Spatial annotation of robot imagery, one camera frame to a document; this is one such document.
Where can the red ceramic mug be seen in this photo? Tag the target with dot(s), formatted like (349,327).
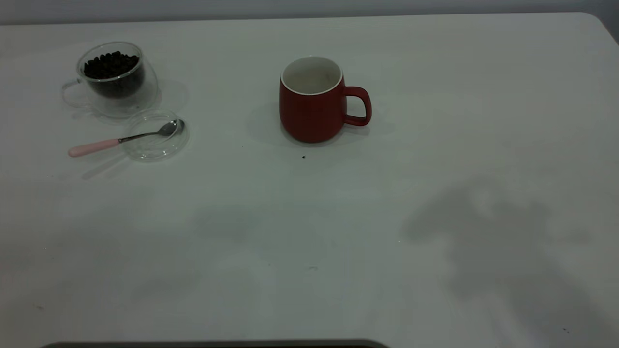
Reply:
(309,116)

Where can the dark coffee beans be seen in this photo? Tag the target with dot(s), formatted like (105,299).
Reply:
(111,67)

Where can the small clear glass dish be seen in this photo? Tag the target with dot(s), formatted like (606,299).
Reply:
(154,151)

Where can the clear double-wall glass cup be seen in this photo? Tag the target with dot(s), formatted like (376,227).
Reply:
(123,105)

